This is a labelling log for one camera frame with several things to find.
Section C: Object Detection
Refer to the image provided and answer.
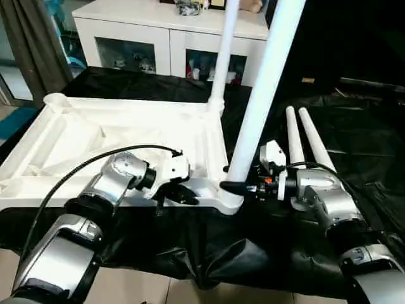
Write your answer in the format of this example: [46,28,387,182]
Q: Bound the white plastic table leg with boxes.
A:
[285,106,307,169]
[297,107,338,174]
[225,0,307,191]
[207,0,242,112]

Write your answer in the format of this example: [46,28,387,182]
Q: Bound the grey curtain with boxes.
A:
[0,0,74,99]

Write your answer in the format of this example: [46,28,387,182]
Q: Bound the teal plastic stool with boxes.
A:
[58,30,89,70]

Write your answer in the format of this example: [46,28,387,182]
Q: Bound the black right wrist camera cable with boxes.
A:
[286,161,361,205]

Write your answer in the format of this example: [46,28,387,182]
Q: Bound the dark grey device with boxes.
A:
[175,0,203,16]

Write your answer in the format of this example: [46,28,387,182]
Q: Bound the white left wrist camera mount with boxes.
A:
[144,155,191,201]

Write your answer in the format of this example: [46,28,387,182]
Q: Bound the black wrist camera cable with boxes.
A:
[18,144,184,276]
[286,161,361,205]

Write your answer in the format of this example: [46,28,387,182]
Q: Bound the black left wrist camera cable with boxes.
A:
[18,144,184,276]

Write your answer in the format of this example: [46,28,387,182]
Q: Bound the beige plush toy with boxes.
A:
[240,0,264,13]

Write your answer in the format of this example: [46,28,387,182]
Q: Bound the blue floor mat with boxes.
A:
[0,106,36,137]

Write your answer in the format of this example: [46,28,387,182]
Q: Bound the white plastic table top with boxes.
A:
[0,92,246,216]

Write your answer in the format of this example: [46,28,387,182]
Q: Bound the white cabinet with glass doors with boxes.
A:
[72,0,270,87]

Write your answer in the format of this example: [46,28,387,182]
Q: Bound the black plastic mat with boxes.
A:
[0,65,405,300]

